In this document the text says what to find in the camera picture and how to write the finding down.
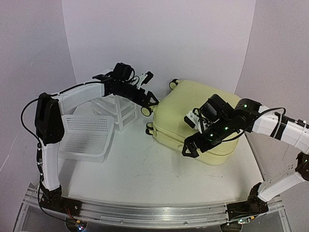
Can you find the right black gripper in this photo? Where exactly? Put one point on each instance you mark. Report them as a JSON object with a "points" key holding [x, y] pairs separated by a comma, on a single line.
{"points": [[190, 142]]}

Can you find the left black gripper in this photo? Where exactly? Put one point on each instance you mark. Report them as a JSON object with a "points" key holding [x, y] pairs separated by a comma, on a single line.
{"points": [[147, 99]]}

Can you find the pale yellow hard suitcase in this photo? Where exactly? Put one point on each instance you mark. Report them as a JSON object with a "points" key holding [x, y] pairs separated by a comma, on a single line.
{"points": [[168, 126]]}

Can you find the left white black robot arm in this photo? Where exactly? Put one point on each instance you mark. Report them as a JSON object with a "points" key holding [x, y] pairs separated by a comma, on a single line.
{"points": [[50, 129]]}

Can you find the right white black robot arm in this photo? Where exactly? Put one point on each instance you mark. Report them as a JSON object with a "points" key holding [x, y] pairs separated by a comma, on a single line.
{"points": [[272, 134]]}

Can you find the white plastic drawer organizer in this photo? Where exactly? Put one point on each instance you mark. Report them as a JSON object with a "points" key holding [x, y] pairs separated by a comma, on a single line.
{"points": [[121, 109]]}

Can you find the white perforated plastic basket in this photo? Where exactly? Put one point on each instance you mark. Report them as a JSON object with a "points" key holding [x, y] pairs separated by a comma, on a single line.
{"points": [[86, 138]]}

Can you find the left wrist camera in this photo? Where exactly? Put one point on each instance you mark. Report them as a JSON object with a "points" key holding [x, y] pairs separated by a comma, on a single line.
{"points": [[144, 79]]}

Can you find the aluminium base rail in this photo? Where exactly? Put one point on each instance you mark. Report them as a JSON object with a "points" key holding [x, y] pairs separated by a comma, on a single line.
{"points": [[155, 216]]}

